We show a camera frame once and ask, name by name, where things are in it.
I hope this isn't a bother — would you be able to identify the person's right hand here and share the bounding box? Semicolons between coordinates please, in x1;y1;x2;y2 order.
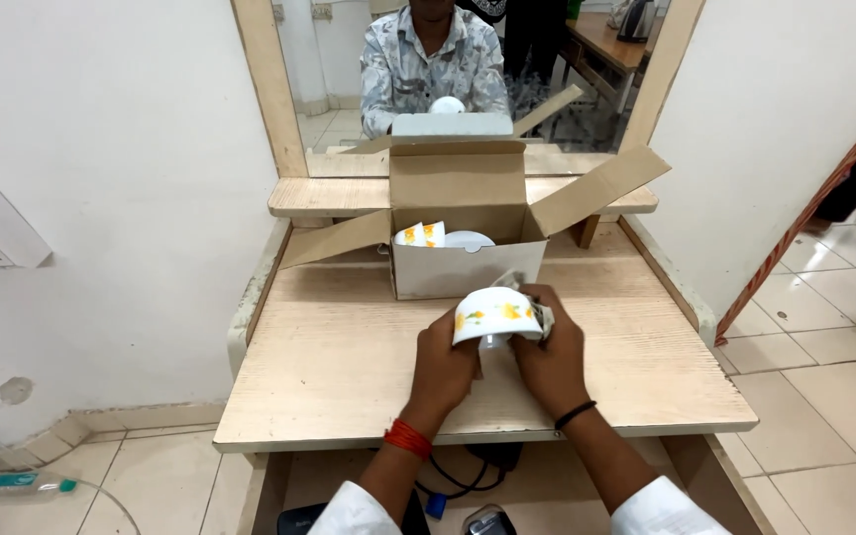
510;284;594;426

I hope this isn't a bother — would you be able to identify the person's left hand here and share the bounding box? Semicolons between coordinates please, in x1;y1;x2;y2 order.
402;307;484;426

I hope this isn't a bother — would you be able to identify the grey wiping cloth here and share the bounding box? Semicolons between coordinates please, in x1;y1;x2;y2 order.
490;270;556;340

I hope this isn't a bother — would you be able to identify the black wrist band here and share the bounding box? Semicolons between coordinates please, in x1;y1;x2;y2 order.
553;400;598;432

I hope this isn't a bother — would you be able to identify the red thread wristband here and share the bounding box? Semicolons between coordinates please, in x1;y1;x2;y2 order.
384;418;434;460

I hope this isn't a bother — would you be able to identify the open cardboard box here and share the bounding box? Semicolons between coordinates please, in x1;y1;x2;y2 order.
279;137;673;302

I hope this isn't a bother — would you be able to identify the black power adapter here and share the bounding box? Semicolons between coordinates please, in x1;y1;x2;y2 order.
464;443;525;471

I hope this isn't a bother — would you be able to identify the plain white saucer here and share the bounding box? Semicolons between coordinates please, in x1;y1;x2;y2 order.
444;230;496;254

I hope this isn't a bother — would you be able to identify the small black shiny device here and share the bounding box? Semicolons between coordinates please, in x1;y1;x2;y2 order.
463;504;517;535

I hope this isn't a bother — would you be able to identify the person's white left sleeve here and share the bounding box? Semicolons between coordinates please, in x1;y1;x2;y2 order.
308;481;404;535

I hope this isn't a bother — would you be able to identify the person's white sleeve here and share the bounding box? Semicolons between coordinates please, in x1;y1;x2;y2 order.
308;481;404;535
610;476;732;535

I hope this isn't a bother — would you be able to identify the person's white right sleeve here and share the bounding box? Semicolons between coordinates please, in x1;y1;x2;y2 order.
610;476;732;535

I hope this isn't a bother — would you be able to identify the black flat device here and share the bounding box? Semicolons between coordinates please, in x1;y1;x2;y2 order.
276;489;430;535

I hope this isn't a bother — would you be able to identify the red striped wooden plank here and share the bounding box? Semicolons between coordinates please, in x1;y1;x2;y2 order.
714;82;856;347

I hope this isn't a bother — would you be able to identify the clear plastic bottle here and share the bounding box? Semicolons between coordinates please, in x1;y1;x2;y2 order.
0;471;79;498

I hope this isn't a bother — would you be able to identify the black cable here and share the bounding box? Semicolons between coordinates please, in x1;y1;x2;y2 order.
414;452;508;501

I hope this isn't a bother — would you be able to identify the wooden framed wall mirror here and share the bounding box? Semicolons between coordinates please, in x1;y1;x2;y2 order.
231;0;707;179

